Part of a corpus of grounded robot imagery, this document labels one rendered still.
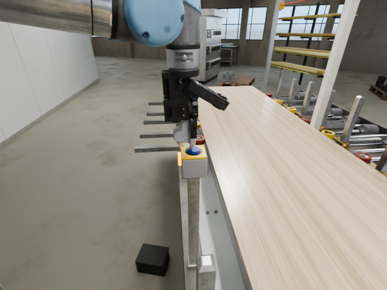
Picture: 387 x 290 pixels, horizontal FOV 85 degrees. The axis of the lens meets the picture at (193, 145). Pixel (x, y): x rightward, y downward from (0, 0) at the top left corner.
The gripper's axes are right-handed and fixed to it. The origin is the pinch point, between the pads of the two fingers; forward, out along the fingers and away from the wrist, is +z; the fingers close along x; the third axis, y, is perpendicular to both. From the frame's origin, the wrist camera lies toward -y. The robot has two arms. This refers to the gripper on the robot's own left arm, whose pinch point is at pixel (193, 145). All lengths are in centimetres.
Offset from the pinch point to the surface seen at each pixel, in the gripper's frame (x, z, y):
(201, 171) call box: 3.6, 6.4, -1.8
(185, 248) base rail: -7, 54, 3
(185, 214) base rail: -26, 54, 2
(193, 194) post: 1.8, 16.3, 0.4
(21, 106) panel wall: -312, 83, 258
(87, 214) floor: -100, 124, 91
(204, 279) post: 27.8, 14.5, 0.6
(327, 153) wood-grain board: -45, 35, -81
